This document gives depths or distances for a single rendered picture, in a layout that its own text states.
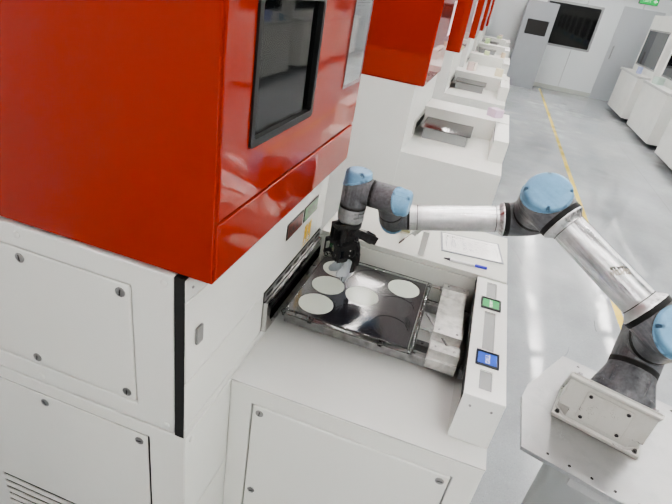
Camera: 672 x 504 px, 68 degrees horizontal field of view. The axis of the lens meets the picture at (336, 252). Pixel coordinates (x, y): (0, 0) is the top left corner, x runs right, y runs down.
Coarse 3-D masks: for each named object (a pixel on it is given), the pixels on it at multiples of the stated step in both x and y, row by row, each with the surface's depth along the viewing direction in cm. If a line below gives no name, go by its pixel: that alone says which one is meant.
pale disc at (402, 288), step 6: (390, 282) 156; (396, 282) 157; (402, 282) 158; (408, 282) 158; (390, 288) 153; (396, 288) 154; (402, 288) 154; (408, 288) 155; (414, 288) 156; (396, 294) 151; (402, 294) 151; (408, 294) 152; (414, 294) 153
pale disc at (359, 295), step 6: (348, 288) 150; (354, 288) 150; (360, 288) 151; (366, 288) 151; (348, 294) 147; (354, 294) 147; (360, 294) 148; (366, 294) 148; (372, 294) 149; (354, 300) 145; (360, 300) 145; (366, 300) 146; (372, 300) 146
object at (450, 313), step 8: (440, 296) 161; (440, 304) 154; (448, 304) 154; (456, 304) 155; (464, 304) 156; (440, 312) 150; (448, 312) 150; (456, 312) 151; (440, 320) 146; (448, 320) 147; (456, 320) 147; (448, 328) 143; (456, 328) 144; (432, 360) 130; (432, 368) 131; (440, 368) 130; (448, 368) 129
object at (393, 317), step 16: (320, 272) 155; (368, 272) 160; (384, 272) 161; (304, 288) 146; (384, 288) 153; (336, 304) 141; (352, 304) 143; (384, 304) 145; (400, 304) 147; (416, 304) 148; (336, 320) 135; (352, 320) 136; (368, 320) 137; (384, 320) 138; (400, 320) 140; (384, 336) 132; (400, 336) 133
